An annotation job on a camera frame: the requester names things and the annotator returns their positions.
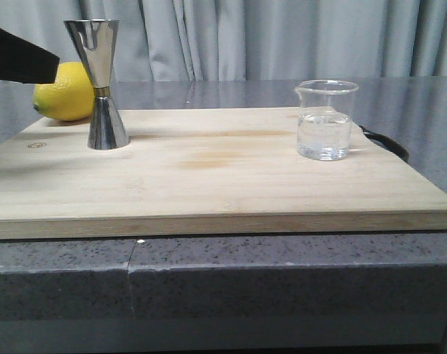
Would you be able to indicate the grey curtain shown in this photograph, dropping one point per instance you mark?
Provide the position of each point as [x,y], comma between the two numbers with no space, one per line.
[249,40]

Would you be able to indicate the black cutting board handle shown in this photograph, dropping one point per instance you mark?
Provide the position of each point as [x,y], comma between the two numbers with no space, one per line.
[387,143]

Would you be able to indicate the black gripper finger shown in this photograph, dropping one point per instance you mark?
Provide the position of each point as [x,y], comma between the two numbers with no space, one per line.
[24,62]

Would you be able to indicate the clear glass beaker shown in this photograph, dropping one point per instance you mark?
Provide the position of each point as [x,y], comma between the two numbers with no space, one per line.
[325,118]

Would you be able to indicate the silver double jigger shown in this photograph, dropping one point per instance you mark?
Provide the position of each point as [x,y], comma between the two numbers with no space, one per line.
[94,41]

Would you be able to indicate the wooden cutting board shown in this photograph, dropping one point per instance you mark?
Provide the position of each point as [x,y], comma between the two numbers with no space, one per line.
[204,171]

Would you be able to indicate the yellow lemon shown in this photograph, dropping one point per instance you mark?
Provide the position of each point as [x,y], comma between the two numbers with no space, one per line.
[69,98]

